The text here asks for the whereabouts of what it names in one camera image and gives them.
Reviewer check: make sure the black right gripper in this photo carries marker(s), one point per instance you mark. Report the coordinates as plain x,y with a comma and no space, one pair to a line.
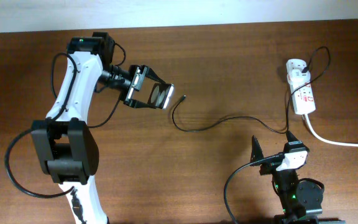
257,154

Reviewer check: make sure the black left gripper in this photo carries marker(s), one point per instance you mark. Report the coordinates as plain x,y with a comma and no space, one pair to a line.
138,72

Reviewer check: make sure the black Samsung Galaxy smartphone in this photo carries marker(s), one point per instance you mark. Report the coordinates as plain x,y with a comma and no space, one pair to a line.
160,95

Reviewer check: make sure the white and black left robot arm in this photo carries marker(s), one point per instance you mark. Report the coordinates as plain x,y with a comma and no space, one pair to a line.
65,147

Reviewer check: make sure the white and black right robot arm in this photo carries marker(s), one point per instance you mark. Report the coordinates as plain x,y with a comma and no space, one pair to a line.
301,199

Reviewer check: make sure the white USB charger plug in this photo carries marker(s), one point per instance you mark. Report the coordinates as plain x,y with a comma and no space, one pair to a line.
296,76

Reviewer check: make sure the white power strip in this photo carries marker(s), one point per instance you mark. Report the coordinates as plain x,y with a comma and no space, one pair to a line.
303,99

